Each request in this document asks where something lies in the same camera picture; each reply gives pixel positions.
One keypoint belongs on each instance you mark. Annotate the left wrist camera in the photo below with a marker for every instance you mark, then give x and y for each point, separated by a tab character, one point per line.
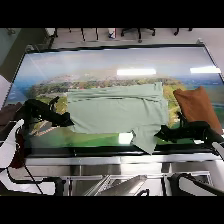
54	102

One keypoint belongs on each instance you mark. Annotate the dark red garment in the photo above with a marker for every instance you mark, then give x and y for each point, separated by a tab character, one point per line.
16	151

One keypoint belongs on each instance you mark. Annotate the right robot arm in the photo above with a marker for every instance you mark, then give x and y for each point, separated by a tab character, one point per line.
200	128

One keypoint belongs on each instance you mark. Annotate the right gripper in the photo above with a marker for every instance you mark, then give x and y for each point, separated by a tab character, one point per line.
167	134

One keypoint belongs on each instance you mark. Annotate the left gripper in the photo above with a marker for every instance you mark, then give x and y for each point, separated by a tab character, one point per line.
66	120

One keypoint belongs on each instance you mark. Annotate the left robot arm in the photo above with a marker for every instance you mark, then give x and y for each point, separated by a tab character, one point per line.
9	143

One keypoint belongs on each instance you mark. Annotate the silver frame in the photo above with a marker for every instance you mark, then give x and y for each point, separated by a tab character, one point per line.
110	166

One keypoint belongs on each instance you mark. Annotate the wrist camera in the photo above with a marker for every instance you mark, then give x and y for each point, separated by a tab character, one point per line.
182	120
54	102

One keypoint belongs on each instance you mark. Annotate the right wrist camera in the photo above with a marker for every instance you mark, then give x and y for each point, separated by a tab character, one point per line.
182	120

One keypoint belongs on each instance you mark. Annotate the orange-brown garment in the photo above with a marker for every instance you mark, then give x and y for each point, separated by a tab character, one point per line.
198	106

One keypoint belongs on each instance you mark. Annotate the pale green T-shirt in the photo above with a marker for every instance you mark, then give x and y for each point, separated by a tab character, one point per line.
116	113

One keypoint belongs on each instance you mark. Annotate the black office chair base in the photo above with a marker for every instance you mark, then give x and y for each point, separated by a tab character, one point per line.
138	32

